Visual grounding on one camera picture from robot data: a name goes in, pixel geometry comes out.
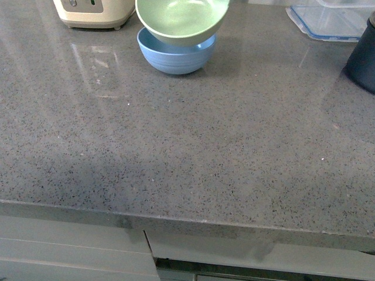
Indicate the blue bowl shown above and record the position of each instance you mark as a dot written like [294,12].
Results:
[172,59]

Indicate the green bowl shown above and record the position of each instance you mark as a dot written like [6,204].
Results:
[184,22]

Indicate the white cabinet drawer right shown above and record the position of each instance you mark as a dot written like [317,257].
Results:
[257,259]

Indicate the white cabinet drawer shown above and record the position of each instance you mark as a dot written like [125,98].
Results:
[45,243]
[257,259]

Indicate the cream toaster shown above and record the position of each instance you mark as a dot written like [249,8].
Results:
[94,14]

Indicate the clear plastic food container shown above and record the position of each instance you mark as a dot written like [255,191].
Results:
[331,21]

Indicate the white cabinet drawer left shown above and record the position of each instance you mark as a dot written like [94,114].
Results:
[45,243]

